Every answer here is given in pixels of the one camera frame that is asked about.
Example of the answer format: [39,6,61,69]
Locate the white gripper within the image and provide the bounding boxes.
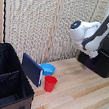
[84,45,101,60]

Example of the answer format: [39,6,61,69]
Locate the black air fryer drawer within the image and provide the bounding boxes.
[75,47,109,79]

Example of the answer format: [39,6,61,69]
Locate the red plastic cup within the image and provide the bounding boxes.
[42,74,59,94]

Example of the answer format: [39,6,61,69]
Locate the blue hardcover book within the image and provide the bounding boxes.
[17,52,47,89]

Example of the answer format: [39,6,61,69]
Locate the beige woven folding screen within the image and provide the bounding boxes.
[0,0,109,76]

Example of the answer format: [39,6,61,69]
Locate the black fabric storage box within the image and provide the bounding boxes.
[0,41,42,109]

